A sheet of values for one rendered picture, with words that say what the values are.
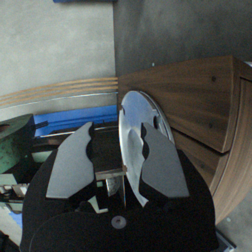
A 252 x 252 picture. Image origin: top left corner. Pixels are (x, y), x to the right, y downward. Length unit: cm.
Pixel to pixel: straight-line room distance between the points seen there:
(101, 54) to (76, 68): 42
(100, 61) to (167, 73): 185
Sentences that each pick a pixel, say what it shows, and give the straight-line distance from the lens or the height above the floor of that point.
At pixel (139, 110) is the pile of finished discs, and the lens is 27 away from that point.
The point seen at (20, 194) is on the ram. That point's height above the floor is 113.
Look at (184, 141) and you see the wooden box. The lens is 18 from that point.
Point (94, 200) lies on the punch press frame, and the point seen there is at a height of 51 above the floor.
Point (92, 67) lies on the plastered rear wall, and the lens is 200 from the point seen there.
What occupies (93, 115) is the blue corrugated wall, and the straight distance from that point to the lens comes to 198.
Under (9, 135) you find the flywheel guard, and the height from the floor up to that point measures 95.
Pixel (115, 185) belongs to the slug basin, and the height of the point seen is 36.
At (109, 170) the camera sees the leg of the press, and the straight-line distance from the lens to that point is 65.
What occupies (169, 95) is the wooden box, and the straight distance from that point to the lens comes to 19.
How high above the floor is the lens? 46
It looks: 15 degrees down
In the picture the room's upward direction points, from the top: 98 degrees counter-clockwise
